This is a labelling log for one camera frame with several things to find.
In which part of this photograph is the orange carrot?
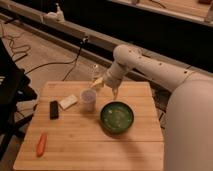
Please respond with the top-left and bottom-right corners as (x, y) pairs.
(36, 133), (47, 157)

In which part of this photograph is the white device on rail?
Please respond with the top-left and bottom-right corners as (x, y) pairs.
(44, 3), (65, 22)

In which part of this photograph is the black rectangular block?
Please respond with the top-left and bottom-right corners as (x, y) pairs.
(50, 101), (59, 119)

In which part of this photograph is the clear glass bottle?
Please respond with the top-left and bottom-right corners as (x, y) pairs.
(92, 64), (101, 82)

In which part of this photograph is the white ceramic cup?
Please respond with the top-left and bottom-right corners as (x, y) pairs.
(80, 89), (96, 112)

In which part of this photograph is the green bowl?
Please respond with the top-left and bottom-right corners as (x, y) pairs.
(100, 101), (134, 134)

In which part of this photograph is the grey metal rail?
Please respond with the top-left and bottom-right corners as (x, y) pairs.
(0, 0), (145, 61)

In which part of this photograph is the black chair frame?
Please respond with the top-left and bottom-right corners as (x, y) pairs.
(0, 38), (37, 161)

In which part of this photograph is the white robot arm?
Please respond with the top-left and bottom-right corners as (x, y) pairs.
(92, 44), (213, 171)

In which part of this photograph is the white rectangular block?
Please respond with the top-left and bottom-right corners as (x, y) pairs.
(59, 95), (78, 110)

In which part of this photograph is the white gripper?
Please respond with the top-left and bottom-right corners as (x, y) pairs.
(91, 65), (127, 100)

